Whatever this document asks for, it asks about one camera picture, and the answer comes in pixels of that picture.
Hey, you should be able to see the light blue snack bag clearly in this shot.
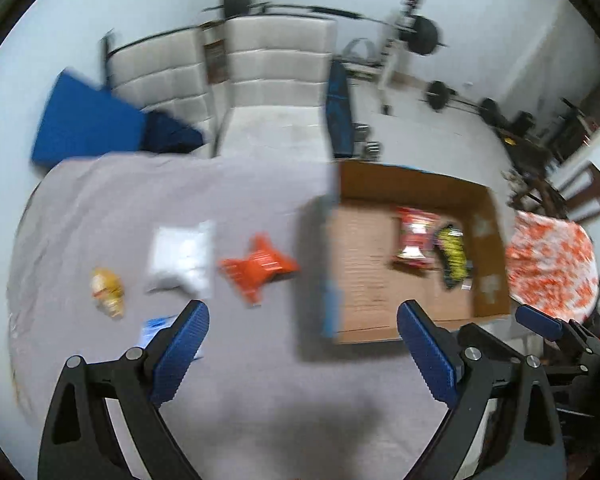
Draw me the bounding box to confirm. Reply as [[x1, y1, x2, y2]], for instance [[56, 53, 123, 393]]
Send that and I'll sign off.
[[136, 314, 204, 361]]

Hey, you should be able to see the black yellow snack bag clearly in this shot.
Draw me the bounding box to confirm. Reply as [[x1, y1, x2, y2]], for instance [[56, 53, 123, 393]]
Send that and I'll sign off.
[[434, 223, 472, 290]]

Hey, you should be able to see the red floral snack bag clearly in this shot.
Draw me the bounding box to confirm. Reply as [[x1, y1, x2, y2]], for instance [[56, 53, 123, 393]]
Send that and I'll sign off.
[[393, 207, 441, 271]]

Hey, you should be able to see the orange snack bag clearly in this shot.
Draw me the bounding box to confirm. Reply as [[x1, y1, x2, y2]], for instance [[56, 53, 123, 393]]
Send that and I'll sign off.
[[219, 233, 300, 306]]

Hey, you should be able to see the orange white patterned cloth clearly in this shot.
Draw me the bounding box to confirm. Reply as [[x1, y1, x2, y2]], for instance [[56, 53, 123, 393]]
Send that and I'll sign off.
[[505, 211, 598, 322]]

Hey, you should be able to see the yellow snack packet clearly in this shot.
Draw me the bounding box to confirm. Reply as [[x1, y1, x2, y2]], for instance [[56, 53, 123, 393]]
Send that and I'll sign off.
[[91, 268, 124, 318]]

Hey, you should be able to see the white plastic bag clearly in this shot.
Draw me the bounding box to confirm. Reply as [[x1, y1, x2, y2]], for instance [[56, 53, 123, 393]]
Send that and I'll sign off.
[[146, 220, 215, 300]]

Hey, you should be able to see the brown wooden chair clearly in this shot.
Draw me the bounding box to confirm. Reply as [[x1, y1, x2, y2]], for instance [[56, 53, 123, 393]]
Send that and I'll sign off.
[[558, 162, 600, 224]]

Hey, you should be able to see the grey bed sheet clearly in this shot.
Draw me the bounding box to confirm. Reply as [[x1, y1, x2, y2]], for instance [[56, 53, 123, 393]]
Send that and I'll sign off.
[[7, 152, 512, 480]]

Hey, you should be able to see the blue printed cardboard box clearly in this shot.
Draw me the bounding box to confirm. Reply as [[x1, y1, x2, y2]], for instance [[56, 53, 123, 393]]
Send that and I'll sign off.
[[309, 159, 510, 344]]

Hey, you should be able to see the dark navy cloth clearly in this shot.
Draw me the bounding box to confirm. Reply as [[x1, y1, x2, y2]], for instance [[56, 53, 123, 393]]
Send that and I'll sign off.
[[140, 110, 204, 154]]

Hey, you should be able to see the floor barbell with plates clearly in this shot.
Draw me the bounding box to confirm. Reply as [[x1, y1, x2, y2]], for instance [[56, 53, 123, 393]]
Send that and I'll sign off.
[[424, 80, 508, 128]]

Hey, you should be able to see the blue foam mat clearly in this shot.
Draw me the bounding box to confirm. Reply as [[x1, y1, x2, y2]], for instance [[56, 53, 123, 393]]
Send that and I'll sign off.
[[31, 70, 146, 169]]

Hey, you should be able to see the right beige tufted chair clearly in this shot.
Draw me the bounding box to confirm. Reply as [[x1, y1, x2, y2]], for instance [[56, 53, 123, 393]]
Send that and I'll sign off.
[[216, 14, 337, 162]]

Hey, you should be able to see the beige tufted chair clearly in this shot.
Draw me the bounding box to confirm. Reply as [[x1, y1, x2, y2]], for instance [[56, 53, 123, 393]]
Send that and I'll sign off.
[[216, 14, 337, 162], [105, 27, 218, 158]]

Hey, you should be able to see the blue black bench pad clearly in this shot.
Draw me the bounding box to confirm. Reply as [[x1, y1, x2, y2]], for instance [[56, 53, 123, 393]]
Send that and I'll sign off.
[[325, 60, 354, 158]]

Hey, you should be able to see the left beige tufted chair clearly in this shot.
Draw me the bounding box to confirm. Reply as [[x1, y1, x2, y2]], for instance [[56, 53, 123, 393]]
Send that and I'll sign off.
[[105, 27, 218, 158]]

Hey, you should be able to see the black barbell weight plate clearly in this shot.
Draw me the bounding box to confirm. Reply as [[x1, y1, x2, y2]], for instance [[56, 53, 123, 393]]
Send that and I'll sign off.
[[408, 15, 439, 55]]

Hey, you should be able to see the white weight bench rack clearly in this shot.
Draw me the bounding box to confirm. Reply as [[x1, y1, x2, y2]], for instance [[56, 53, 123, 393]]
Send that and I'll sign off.
[[338, 0, 424, 116]]

